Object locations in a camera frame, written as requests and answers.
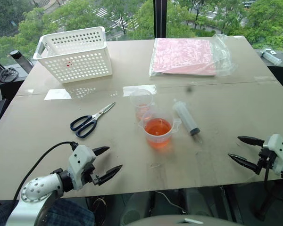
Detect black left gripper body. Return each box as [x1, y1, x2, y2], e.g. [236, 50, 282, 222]
[81, 163, 101, 186]

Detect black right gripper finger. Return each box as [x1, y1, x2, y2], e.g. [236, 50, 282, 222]
[237, 135, 266, 147]
[227, 153, 262, 176]

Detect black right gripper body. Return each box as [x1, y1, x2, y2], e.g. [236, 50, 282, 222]
[258, 145, 277, 170]

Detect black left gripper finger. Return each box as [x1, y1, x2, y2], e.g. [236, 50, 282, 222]
[92, 146, 110, 156]
[98, 164, 124, 187]

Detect beaker with orange liquid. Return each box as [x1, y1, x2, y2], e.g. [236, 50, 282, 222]
[138, 107, 182, 149]

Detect small clear measuring cup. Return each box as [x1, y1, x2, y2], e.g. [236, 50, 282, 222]
[129, 89, 156, 121]

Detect large clear plastic syringe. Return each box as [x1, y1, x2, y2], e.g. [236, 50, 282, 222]
[172, 98, 203, 144]

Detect white tube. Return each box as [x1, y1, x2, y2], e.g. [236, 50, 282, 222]
[259, 48, 283, 66]

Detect black tripod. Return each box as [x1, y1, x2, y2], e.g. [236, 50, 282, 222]
[254, 179, 283, 222]

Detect blue plaid cloth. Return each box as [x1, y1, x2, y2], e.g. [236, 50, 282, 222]
[0, 199, 96, 226]

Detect black side table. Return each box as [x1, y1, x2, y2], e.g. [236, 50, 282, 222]
[254, 48, 283, 93]

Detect white perforated plastic basket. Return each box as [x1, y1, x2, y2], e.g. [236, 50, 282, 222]
[33, 26, 113, 84]

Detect pink sheets in plastic bag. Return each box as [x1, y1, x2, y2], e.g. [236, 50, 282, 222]
[149, 33, 238, 79]

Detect black desk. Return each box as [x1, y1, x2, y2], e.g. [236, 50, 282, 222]
[0, 66, 34, 135]

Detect black drinking bottle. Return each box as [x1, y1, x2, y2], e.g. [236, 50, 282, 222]
[9, 49, 34, 72]

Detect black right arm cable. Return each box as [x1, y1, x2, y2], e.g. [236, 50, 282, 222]
[263, 154, 272, 185]

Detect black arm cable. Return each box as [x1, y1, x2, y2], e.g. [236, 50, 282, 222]
[263, 154, 272, 185]
[13, 141, 79, 202]

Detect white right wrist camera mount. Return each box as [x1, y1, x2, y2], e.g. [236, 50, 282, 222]
[264, 134, 283, 176]

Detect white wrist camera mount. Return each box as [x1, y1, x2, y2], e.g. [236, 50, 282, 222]
[67, 145, 97, 190]
[264, 134, 283, 176]

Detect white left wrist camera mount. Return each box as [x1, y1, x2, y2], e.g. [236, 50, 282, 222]
[67, 145, 97, 190]

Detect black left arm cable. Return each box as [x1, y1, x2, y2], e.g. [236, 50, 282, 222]
[13, 141, 79, 202]

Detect dark blue handled scissors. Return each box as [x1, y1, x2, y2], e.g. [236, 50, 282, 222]
[69, 102, 117, 139]

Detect thin white cable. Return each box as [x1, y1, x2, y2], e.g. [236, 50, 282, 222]
[155, 191, 188, 214]

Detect coiled black cable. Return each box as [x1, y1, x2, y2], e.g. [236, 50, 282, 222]
[0, 67, 19, 82]

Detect black window frame post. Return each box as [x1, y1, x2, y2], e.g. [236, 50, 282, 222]
[153, 0, 168, 40]

